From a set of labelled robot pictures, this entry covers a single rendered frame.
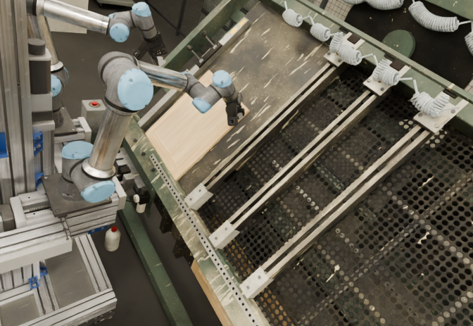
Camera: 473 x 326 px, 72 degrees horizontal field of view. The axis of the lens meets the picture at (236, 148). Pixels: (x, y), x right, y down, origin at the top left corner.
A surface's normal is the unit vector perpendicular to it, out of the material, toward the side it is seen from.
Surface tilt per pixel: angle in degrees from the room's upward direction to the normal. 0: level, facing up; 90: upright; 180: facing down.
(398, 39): 90
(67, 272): 0
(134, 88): 83
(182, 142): 53
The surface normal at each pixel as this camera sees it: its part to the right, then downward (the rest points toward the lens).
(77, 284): 0.31, -0.77
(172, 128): -0.43, -0.36
